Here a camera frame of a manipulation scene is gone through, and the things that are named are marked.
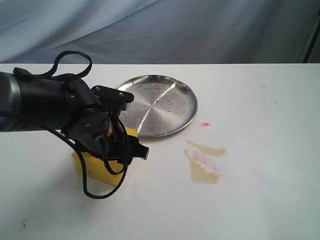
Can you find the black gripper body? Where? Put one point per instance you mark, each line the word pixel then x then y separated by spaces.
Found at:
pixel 108 141

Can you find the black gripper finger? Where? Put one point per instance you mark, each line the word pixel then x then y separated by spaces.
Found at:
pixel 136 149

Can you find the yellow sponge block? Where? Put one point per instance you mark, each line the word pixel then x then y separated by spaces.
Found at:
pixel 96 168

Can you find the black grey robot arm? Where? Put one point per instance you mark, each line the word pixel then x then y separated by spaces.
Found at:
pixel 87 115

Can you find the yellowish liquid spill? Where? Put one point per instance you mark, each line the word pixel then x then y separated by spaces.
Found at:
pixel 202 162

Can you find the round steel plate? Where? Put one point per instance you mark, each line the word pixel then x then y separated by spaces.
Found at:
pixel 162 105

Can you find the grey backdrop cloth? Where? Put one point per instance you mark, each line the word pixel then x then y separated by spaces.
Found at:
pixel 158 31

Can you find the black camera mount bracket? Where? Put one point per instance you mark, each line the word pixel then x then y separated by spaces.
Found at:
pixel 113 100

